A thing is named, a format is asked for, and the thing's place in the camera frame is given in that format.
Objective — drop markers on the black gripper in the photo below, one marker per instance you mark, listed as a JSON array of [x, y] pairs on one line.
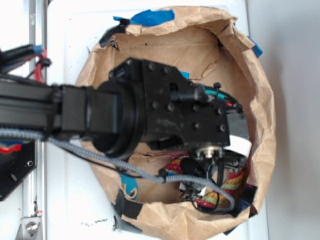
[[169, 112]]

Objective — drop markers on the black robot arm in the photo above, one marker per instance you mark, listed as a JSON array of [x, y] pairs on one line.
[[66, 112]]

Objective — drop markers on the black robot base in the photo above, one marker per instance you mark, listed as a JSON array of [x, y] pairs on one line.
[[17, 161]]

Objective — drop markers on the blue wooden block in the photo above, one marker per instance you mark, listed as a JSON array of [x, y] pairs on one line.
[[185, 74]]

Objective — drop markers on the brown paper bag bin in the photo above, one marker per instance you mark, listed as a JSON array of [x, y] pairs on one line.
[[205, 43]]

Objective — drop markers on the blue ball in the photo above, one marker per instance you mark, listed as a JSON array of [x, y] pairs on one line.
[[129, 185]]

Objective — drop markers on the blue tape top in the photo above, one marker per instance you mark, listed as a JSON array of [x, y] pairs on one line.
[[148, 18]]

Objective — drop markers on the blue tape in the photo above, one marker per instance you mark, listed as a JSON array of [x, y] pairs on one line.
[[256, 48], [148, 18]]

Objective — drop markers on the black tape top left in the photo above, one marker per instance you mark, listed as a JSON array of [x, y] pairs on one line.
[[118, 29]]

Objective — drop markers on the black tape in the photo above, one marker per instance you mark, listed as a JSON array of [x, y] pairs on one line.
[[227, 232], [118, 29], [126, 208], [246, 199]]

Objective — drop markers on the blue tape right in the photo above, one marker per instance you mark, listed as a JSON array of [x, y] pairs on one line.
[[256, 48]]

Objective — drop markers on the black tape bottom left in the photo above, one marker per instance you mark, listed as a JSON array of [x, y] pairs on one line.
[[126, 208]]

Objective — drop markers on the black tape inner right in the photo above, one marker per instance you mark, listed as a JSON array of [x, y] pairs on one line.
[[246, 199]]

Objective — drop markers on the black tape bottom right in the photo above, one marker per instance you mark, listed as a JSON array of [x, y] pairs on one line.
[[227, 232]]

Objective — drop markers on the aluminium frame rail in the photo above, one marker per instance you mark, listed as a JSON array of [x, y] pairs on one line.
[[34, 185]]

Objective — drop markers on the metal corner bracket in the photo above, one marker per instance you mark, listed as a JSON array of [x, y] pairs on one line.
[[30, 228]]

